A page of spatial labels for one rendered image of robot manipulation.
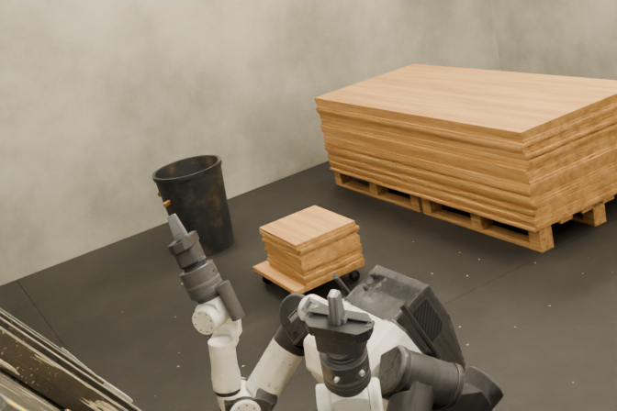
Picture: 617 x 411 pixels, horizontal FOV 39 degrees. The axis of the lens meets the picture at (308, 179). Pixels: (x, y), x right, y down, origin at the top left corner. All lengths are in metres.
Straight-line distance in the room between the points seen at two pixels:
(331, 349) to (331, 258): 3.72
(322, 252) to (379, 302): 3.23
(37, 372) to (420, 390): 0.87
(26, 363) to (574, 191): 4.04
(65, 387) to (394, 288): 0.80
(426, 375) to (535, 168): 3.56
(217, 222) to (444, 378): 4.69
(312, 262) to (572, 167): 1.67
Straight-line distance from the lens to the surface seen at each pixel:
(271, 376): 2.20
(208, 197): 6.32
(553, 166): 5.36
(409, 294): 1.98
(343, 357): 1.55
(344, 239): 5.29
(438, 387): 1.83
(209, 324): 2.09
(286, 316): 2.16
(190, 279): 2.09
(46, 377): 2.12
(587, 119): 5.49
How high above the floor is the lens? 2.27
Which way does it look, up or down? 17 degrees down
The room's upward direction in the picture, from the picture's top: 13 degrees counter-clockwise
